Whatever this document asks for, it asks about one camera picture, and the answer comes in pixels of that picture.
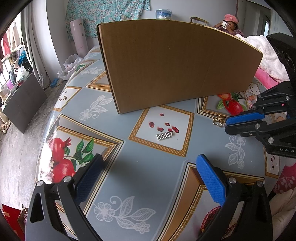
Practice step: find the blue water bottle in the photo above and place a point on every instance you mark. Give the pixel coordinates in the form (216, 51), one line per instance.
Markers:
(163, 14)

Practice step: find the grey curtain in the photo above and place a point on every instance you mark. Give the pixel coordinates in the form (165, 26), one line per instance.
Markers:
(38, 43)

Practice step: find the hanging clothes on rack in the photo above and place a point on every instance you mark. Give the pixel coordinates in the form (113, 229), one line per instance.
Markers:
(13, 56)

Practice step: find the pink rolled mat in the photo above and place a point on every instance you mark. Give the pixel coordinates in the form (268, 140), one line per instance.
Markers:
(78, 34)

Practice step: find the silver rhinestone hair clip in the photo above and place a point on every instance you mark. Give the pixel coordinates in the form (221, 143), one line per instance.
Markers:
(165, 135)

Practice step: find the floral patterned tablecloth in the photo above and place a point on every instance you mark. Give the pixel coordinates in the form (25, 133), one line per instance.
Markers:
(150, 189)

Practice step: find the teal floral wall cloth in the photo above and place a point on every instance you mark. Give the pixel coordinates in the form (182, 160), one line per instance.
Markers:
(102, 11)

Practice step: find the dark grey cabinet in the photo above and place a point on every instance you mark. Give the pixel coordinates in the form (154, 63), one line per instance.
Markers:
(23, 104)

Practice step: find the brown cardboard box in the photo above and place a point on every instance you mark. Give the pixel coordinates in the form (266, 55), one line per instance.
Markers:
(153, 62)

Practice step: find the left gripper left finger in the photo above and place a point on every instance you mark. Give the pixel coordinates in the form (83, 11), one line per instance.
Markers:
(86, 177)

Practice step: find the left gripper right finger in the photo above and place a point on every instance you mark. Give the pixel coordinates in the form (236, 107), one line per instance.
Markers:
(211, 179)

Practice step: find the white plastic bag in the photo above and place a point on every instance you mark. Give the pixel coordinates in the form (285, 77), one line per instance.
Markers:
(70, 64)

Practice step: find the pink blanket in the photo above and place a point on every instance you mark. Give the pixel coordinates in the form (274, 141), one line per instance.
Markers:
(271, 71)

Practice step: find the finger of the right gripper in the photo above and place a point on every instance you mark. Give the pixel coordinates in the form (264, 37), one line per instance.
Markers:
(244, 117)
(246, 129)

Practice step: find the person in pink hat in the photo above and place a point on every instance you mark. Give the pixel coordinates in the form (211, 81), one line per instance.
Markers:
(229, 25)

